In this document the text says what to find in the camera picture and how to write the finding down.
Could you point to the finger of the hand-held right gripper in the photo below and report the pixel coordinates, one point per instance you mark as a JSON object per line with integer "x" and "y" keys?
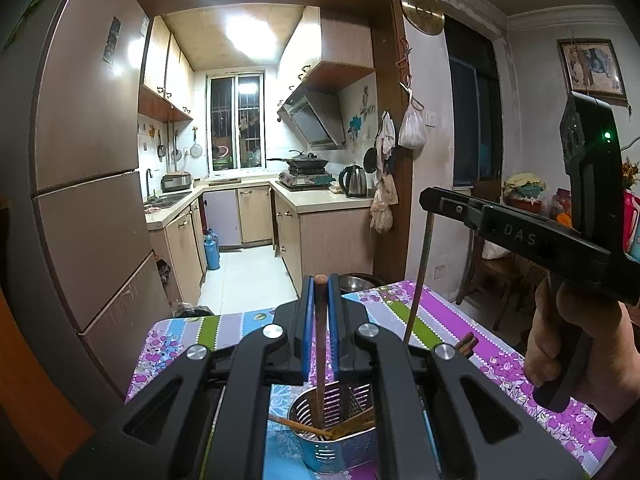
{"x": 450, "y": 205}

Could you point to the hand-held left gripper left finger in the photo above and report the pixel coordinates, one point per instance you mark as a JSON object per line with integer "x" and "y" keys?
{"x": 312, "y": 330}

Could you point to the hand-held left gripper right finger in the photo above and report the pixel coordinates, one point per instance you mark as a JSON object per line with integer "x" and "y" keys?
{"x": 334, "y": 340}

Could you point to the brown wooden chopstick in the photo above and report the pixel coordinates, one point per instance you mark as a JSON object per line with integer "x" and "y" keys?
{"x": 355, "y": 422}
{"x": 419, "y": 280}
{"x": 300, "y": 426}
{"x": 465, "y": 347}
{"x": 320, "y": 340}
{"x": 473, "y": 346}

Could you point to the slotted metal utensil holder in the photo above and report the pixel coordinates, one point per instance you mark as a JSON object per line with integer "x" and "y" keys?
{"x": 340, "y": 455}

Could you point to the person's right forearm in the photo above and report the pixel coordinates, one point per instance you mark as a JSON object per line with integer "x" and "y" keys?
{"x": 625, "y": 430}

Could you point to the person's right hand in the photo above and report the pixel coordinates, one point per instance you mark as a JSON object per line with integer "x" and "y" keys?
{"x": 615, "y": 350}

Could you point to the red jar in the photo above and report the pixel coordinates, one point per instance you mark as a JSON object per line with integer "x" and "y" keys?
{"x": 561, "y": 205}

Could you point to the stacked metal bowls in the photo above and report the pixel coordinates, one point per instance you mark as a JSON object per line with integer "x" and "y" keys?
{"x": 357, "y": 282}

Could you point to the hanging beige bags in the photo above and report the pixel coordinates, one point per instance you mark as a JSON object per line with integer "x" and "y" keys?
{"x": 384, "y": 207}

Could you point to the dark wooden chair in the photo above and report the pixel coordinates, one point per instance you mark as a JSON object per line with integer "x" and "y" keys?
{"x": 495, "y": 270}

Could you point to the white plastic bag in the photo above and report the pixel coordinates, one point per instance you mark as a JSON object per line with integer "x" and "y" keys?
{"x": 412, "y": 130}

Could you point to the hanging black pan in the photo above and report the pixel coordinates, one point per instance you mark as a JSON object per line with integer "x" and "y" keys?
{"x": 370, "y": 160}

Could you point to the beige stove base cabinet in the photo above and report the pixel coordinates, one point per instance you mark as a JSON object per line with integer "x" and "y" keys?
{"x": 330, "y": 240}

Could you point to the hanging white cloth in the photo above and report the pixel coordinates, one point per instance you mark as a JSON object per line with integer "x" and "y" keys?
{"x": 386, "y": 135}

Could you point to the steel electric kettle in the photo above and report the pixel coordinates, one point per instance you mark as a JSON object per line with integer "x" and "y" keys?
{"x": 355, "y": 182}

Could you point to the dark room window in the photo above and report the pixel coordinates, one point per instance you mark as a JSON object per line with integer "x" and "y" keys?
{"x": 472, "y": 110}

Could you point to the purple floral tablecloth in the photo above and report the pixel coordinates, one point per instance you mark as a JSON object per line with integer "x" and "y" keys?
{"x": 450, "y": 320}

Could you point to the blue gas cylinder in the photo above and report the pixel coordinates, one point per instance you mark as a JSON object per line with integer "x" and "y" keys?
{"x": 211, "y": 252}

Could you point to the white base cabinet door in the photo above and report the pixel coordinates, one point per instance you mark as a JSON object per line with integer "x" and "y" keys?
{"x": 222, "y": 217}

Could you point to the gas stove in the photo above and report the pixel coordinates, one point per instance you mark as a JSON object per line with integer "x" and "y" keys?
{"x": 306, "y": 180}

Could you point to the black wok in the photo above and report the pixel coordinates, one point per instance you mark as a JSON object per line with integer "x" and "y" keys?
{"x": 307, "y": 161}

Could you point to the beige sink base cabinet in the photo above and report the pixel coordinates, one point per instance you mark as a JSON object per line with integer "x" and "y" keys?
{"x": 182, "y": 245}

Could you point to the black trash bag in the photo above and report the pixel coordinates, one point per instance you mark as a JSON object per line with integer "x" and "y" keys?
{"x": 164, "y": 272}

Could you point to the steel range hood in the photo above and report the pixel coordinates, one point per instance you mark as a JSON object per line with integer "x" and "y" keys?
{"x": 312, "y": 120}

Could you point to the steel kitchen sink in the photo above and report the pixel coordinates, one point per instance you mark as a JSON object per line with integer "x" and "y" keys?
{"x": 167, "y": 201}

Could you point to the black kitchen faucet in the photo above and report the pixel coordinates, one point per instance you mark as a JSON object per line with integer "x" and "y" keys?
{"x": 148, "y": 182}

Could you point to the barred kitchen window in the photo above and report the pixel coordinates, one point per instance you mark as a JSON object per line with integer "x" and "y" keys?
{"x": 235, "y": 120}

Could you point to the hanging ladle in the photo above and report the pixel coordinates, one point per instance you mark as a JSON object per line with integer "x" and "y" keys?
{"x": 161, "y": 150}

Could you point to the square ceiling light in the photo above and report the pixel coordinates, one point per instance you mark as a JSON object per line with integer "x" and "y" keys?
{"x": 252, "y": 35}

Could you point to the bronze three-door refrigerator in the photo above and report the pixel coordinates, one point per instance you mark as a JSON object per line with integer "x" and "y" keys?
{"x": 85, "y": 160}

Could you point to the framed wall picture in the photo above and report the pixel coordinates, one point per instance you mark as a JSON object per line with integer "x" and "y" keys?
{"x": 592, "y": 67}

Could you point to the gold wall clock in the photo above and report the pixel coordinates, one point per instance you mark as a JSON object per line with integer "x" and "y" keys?
{"x": 422, "y": 11}

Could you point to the beige tall wall cabinet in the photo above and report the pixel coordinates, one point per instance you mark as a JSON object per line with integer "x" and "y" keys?
{"x": 325, "y": 45}

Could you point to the beige three-door wall cabinet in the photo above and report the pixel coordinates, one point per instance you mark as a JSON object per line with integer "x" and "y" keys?
{"x": 162, "y": 70}

